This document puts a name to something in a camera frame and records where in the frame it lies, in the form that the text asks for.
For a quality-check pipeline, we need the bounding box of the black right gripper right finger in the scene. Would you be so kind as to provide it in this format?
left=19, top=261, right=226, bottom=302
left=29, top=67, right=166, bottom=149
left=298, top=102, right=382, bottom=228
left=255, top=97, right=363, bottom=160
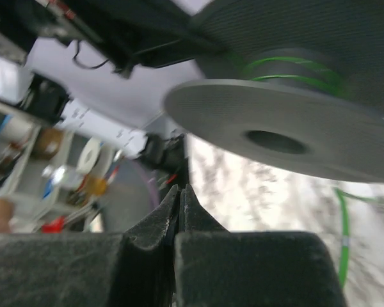
left=174, top=185, right=346, bottom=306

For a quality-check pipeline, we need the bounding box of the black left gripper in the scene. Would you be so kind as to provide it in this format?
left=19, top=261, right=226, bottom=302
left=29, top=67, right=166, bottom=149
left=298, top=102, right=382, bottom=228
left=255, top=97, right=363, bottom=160
left=0, top=1, right=222, bottom=75

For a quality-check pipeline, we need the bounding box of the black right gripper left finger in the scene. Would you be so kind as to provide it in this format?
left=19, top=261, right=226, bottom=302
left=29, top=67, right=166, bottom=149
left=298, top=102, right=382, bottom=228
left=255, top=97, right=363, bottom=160
left=0, top=186, right=179, bottom=306

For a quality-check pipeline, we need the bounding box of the black cable spool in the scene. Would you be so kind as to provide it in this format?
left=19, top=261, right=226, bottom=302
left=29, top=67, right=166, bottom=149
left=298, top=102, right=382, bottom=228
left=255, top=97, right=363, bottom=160
left=163, top=1, right=384, bottom=182

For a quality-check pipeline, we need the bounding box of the green wire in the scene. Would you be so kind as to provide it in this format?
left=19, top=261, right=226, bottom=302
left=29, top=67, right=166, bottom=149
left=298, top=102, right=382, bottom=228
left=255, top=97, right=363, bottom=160
left=230, top=52, right=384, bottom=288

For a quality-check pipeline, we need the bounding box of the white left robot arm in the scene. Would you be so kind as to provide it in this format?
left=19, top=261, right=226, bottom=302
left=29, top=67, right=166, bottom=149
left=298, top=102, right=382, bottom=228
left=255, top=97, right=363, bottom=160
left=0, top=1, right=217, bottom=154

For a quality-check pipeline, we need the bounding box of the background storage shelf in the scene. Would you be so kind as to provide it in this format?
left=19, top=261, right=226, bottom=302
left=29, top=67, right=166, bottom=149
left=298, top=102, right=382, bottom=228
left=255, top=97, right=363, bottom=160
left=0, top=101, right=125, bottom=232

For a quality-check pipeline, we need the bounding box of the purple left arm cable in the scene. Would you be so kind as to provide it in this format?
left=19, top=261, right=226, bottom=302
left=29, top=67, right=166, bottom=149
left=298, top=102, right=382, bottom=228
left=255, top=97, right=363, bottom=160
left=137, top=166, right=161, bottom=215

